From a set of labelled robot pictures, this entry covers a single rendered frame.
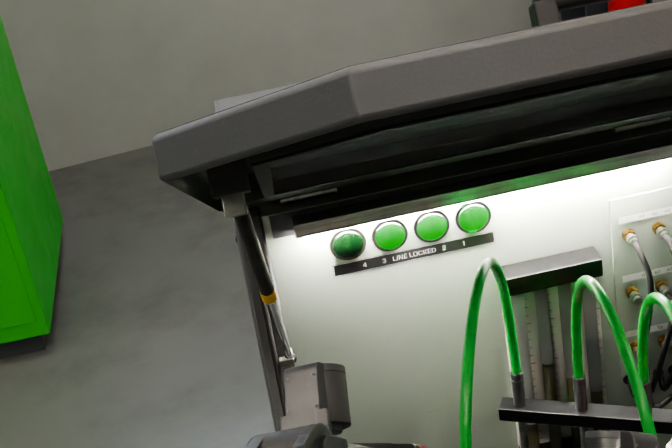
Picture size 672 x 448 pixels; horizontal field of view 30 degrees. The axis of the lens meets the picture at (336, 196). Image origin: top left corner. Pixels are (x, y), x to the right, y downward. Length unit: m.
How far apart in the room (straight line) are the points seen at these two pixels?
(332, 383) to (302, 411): 0.04
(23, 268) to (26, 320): 0.19
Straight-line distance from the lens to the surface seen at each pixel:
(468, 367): 1.46
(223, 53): 5.44
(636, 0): 5.30
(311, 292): 1.79
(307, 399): 1.20
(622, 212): 1.84
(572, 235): 1.83
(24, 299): 4.18
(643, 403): 1.51
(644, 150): 1.77
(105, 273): 4.66
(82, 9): 5.31
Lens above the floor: 2.27
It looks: 28 degrees down
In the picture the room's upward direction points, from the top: 11 degrees counter-clockwise
